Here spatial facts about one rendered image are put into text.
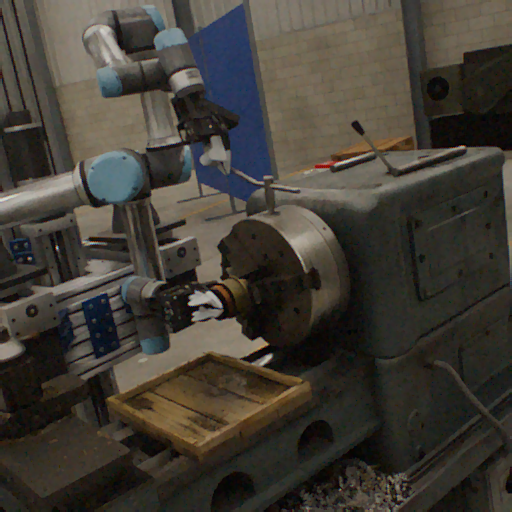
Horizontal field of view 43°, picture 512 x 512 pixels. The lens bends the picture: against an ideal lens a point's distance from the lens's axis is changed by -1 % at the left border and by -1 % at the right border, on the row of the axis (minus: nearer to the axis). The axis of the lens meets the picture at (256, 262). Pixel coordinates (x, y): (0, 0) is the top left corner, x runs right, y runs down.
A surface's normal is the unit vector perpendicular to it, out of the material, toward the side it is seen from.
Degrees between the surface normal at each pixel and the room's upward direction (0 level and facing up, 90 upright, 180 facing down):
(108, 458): 0
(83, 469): 0
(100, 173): 89
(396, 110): 90
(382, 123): 90
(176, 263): 90
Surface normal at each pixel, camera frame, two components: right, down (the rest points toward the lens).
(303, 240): 0.39, -0.54
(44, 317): 0.73, 0.05
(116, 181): 0.17, 0.21
